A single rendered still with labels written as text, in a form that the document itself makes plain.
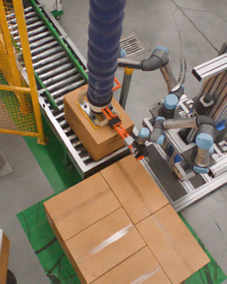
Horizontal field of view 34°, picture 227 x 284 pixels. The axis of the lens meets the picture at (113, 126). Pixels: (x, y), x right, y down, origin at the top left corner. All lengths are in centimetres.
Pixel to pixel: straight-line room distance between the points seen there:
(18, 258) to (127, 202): 122
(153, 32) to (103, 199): 278
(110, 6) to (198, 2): 385
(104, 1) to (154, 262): 218
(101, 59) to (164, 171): 177
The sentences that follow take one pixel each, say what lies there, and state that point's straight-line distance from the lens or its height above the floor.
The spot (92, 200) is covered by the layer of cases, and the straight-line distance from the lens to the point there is 345.
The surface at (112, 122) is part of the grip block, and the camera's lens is 316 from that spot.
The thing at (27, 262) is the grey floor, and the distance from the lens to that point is 391.
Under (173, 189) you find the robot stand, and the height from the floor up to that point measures 21.
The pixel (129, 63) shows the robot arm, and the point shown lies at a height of 149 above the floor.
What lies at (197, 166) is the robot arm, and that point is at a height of 124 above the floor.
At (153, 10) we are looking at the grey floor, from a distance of 572.
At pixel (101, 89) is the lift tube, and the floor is 141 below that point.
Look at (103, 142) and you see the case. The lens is 326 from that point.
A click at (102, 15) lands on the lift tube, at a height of 220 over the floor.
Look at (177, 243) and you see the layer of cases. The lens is 346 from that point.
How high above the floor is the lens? 383
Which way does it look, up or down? 60 degrees down
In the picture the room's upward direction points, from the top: 10 degrees clockwise
